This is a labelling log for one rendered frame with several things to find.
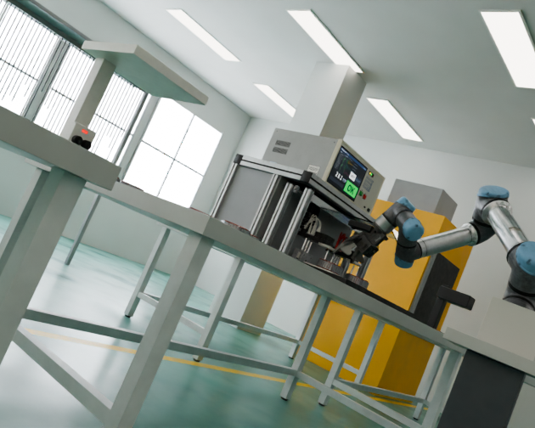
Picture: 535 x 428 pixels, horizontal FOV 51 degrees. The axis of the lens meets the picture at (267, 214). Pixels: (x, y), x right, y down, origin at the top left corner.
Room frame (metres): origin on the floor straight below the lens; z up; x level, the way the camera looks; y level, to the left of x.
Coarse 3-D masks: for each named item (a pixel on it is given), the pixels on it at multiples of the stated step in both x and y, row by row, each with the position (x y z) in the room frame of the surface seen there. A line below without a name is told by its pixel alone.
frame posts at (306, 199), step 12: (288, 192) 2.28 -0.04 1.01; (312, 192) 2.23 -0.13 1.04; (288, 204) 2.30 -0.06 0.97; (300, 204) 2.23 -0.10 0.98; (276, 216) 2.29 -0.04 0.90; (300, 216) 2.22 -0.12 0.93; (276, 228) 2.30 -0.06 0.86; (288, 228) 2.23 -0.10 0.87; (264, 240) 2.30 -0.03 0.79; (288, 240) 2.22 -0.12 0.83; (288, 252) 2.23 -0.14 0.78; (348, 264) 2.76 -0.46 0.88; (360, 276) 2.69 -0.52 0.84
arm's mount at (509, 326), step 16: (496, 304) 1.82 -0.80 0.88; (512, 304) 1.80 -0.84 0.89; (496, 320) 1.82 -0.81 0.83; (512, 320) 1.80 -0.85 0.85; (528, 320) 1.78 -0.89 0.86; (480, 336) 1.83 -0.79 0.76; (496, 336) 1.81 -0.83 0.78; (512, 336) 1.79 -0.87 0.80; (528, 336) 1.77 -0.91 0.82; (528, 352) 1.76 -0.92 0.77
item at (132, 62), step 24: (96, 48) 2.01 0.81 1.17; (120, 48) 1.91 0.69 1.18; (96, 72) 2.08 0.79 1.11; (120, 72) 2.19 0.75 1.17; (144, 72) 2.03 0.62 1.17; (168, 72) 1.97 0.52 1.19; (96, 96) 2.10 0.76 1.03; (168, 96) 2.23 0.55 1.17; (192, 96) 2.07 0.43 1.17; (72, 120) 2.08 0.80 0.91
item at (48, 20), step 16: (16, 0) 4.46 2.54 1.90; (32, 0) 4.34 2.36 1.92; (16, 16) 4.53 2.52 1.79; (32, 16) 4.60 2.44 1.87; (48, 16) 4.53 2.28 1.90; (64, 32) 4.81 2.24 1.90; (80, 32) 4.68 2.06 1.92; (0, 48) 4.53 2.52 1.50; (16, 48) 4.61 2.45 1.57; (32, 48) 4.70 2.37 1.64; (80, 48) 4.96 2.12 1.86; (64, 64) 4.93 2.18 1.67; (0, 80) 4.61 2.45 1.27; (16, 80) 4.70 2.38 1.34; (32, 80) 4.79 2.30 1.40; (112, 80) 5.30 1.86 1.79; (48, 96) 4.93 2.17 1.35; (128, 96) 5.47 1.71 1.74; (144, 96) 5.57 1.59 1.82; (64, 112) 5.07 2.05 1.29; (128, 112) 5.53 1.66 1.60; (128, 128) 5.57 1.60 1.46; (112, 160) 5.59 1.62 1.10; (80, 240) 5.59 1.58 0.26
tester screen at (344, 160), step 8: (344, 152) 2.37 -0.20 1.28; (336, 160) 2.35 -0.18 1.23; (344, 160) 2.39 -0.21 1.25; (352, 160) 2.43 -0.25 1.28; (336, 168) 2.37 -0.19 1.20; (344, 168) 2.41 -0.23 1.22; (352, 168) 2.45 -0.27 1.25; (360, 168) 2.49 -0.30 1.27; (344, 176) 2.42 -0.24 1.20; (360, 176) 2.51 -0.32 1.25; (336, 184) 2.40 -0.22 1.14; (344, 184) 2.44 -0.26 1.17; (344, 192) 2.46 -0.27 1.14
